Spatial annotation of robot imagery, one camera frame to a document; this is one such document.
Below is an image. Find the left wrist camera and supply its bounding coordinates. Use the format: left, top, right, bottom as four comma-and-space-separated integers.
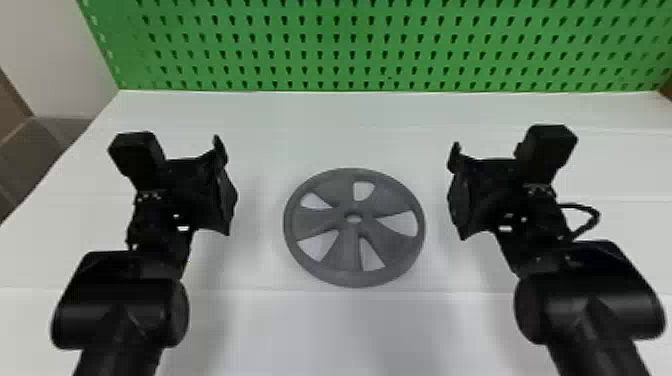
106, 130, 168, 192

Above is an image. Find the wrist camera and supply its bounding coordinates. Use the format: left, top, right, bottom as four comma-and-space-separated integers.
513, 123, 579, 185
106, 130, 168, 192

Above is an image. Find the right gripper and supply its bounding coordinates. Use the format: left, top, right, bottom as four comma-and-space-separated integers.
446, 141, 533, 242

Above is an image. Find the grey wheel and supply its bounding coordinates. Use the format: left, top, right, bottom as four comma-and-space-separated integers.
282, 166, 427, 289

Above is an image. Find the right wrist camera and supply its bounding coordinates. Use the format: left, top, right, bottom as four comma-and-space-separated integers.
513, 123, 579, 185

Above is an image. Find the black cable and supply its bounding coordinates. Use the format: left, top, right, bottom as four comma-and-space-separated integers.
557, 202, 603, 244

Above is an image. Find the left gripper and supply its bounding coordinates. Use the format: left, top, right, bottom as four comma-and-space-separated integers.
157, 134, 240, 237

